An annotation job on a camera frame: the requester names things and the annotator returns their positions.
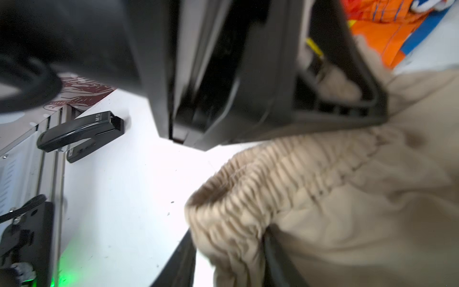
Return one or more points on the beige shorts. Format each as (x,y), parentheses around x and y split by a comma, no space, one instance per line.
(372,207)

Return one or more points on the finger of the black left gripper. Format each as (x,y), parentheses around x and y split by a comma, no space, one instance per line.
(324,22)

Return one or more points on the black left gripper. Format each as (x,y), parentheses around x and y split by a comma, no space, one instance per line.
(243,79)

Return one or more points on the black remote-like object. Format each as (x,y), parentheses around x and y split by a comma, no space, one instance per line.
(89,133)

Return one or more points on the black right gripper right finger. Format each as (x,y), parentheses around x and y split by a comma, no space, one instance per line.
(279,269)

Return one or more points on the rainbow striped shorts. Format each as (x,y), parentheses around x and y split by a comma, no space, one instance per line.
(394,28)

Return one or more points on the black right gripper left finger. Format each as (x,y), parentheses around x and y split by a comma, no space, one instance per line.
(180,269)

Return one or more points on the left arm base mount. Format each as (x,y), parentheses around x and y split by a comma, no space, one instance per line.
(26,249)

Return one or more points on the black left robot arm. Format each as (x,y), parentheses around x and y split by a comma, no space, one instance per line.
(144,47)

